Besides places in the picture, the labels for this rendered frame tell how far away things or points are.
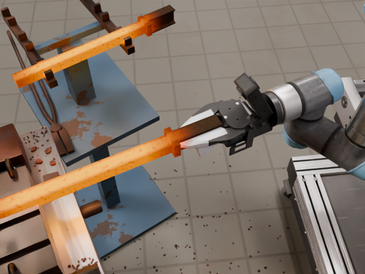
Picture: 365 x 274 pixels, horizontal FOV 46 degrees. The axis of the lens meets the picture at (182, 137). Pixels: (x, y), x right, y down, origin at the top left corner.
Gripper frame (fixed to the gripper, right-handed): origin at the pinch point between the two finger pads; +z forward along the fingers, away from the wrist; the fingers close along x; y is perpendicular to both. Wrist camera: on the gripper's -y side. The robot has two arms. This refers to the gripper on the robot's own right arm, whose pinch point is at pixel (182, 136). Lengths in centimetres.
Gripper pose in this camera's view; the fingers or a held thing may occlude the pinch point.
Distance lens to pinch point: 78.8
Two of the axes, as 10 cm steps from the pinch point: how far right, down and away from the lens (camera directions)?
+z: -9.0, 3.5, -2.6
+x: -4.4, -7.1, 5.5
